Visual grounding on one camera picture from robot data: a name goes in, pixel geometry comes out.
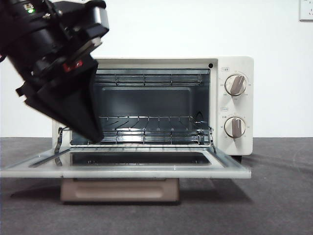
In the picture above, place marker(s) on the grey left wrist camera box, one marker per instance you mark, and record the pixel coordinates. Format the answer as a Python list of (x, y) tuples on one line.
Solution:
[(101, 16)]

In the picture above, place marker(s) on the oven timer knob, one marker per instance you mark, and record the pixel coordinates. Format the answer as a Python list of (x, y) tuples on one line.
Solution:
[(235, 126)]

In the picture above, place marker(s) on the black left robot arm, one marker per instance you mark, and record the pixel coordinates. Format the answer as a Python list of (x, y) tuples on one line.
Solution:
[(29, 44)]

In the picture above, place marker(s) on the white wall socket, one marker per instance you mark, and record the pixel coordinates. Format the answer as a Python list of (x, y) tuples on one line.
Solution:
[(306, 11)]

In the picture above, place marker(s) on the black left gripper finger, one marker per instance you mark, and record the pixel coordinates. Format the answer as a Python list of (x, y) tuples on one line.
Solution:
[(73, 110)]

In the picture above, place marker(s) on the cream Toshiba toaster oven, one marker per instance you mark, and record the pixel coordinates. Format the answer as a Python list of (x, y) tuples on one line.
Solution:
[(247, 107)]

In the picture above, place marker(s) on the oven temperature knob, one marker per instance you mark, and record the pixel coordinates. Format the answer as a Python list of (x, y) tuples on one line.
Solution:
[(235, 84)]

